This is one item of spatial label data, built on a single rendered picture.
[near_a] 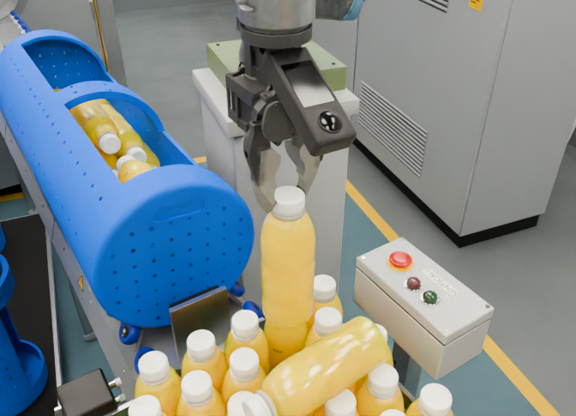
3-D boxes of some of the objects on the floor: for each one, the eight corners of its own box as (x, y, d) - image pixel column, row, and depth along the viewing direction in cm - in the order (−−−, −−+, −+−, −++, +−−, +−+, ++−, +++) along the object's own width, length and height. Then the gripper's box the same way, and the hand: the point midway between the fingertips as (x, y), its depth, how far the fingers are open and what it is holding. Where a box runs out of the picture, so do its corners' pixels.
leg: (96, 328, 223) (59, 199, 187) (101, 337, 219) (64, 208, 183) (81, 334, 220) (42, 204, 184) (86, 343, 216) (46, 213, 180)
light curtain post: (150, 235, 271) (74, -191, 174) (155, 242, 267) (79, -191, 170) (138, 239, 269) (53, -191, 171) (143, 246, 264) (58, -191, 167)
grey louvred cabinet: (345, 72, 441) (358, -142, 358) (540, 226, 278) (647, -102, 195) (281, 82, 425) (280, -140, 342) (449, 252, 261) (524, -94, 178)
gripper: (297, 2, 61) (295, 168, 73) (201, 20, 56) (217, 195, 68) (345, 23, 55) (334, 200, 67) (243, 45, 50) (251, 232, 62)
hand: (287, 199), depth 65 cm, fingers closed on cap, 4 cm apart
